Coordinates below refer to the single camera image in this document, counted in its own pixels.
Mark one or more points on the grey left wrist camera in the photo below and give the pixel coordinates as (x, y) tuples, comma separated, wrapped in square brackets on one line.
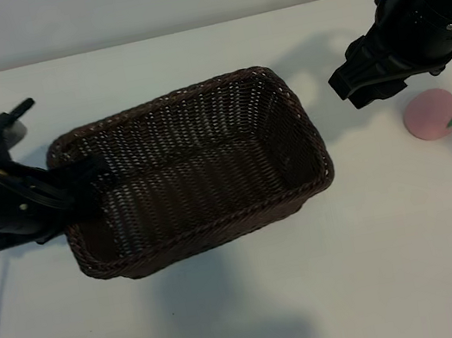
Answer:
[(16, 133)]

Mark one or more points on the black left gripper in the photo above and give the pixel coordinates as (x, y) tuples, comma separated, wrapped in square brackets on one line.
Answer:
[(17, 201)]

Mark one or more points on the dark brown wicker basket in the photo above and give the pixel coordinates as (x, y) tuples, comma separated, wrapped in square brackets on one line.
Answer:
[(210, 180)]

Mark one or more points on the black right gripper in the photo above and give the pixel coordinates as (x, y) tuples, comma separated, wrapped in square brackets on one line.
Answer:
[(407, 27)]

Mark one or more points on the pink toy peach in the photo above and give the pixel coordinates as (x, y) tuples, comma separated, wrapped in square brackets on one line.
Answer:
[(427, 116)]

